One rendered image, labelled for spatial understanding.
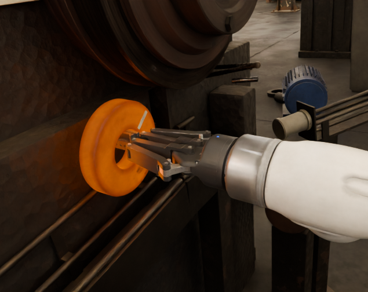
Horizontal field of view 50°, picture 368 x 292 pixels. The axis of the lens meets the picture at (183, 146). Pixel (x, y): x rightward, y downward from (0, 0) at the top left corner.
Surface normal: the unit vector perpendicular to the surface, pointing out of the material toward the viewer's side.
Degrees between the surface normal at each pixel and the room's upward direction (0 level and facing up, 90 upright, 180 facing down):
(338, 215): 93
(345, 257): 0
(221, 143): 18
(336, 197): 69
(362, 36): 90
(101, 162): 93
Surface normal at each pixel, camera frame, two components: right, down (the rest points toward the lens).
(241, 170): -0.50, 0.01
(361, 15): -0.72, 0.34
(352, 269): -0.09, -0.91
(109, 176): 0.85, 0.18
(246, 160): -0.41, -0.33
